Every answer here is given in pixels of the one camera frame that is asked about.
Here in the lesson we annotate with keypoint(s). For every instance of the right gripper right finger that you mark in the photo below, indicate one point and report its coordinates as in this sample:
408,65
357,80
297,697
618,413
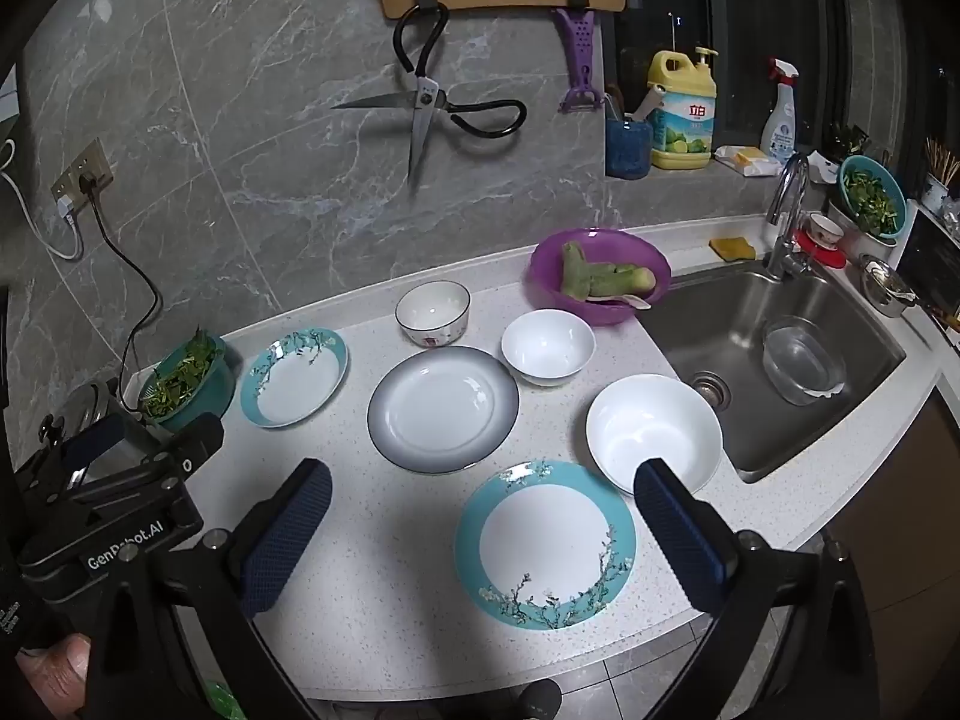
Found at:
700,548

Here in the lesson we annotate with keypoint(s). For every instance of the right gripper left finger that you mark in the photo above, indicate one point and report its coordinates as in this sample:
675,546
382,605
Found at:
278,531

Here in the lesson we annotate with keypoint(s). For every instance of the large white bowl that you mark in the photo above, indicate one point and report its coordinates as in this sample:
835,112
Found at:
650,416

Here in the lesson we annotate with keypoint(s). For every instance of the large teal floral plate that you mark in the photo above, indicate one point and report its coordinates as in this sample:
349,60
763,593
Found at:
544,545

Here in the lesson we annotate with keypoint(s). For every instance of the small teal floral plate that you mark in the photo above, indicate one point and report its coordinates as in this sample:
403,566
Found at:
294,377

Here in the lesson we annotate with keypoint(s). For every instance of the grey rimmed white plate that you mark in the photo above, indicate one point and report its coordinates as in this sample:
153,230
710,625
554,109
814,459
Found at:
443,410

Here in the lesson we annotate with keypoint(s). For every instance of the medium white bowl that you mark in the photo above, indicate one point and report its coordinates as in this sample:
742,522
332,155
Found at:
548,347

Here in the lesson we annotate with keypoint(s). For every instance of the small floral white bowl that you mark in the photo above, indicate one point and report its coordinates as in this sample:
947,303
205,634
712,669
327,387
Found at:
434,314

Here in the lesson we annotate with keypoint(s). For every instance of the person's left hand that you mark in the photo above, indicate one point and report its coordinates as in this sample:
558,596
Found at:
58,674

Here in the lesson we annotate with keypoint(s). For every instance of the teal basin with greens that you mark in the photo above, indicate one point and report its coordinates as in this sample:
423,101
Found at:
194,380

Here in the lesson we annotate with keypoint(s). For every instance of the clear glass bowl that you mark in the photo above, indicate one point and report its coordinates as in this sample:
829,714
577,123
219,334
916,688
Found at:
800,363

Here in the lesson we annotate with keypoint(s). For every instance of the stainless steel sink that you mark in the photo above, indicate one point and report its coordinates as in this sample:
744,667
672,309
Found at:
710,328

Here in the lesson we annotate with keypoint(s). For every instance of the green vegetable stalk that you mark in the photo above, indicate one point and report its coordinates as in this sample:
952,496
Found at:
582,279

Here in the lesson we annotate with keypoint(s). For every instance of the yellow sponge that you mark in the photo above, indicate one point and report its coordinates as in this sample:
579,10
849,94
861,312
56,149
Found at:
732,250

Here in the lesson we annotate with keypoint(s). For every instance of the chrome faucet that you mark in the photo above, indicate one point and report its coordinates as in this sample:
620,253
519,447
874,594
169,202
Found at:
784,214

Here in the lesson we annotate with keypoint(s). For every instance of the purple plastic bowl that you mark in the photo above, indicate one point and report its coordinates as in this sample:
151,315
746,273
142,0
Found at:
600,245

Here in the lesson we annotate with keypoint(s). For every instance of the steel ladle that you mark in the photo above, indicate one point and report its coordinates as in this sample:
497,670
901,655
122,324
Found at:
886,291

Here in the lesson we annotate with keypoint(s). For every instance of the small cup on red coaster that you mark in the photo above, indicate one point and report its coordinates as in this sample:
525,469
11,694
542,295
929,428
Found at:
819,237

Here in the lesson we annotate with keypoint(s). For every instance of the teal colander with greens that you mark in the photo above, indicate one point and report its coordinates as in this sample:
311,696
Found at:
872,197

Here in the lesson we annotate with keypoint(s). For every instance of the blue utensil cup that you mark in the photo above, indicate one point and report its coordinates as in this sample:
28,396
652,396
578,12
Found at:
628,146

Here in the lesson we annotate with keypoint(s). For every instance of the white spray bottle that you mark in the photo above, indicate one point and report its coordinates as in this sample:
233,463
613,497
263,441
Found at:
778,139

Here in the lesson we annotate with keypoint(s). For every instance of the yellow dish soap bottle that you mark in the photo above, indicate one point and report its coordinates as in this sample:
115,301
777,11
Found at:
684,121

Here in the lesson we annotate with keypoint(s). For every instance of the purple peeler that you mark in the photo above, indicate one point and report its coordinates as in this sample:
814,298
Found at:
576,28

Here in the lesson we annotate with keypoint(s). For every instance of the wall power outlet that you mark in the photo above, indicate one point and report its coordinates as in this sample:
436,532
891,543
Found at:
90,166

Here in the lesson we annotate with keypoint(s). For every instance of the black handled kitchen scissors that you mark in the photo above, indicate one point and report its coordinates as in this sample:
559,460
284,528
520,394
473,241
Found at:
428,97

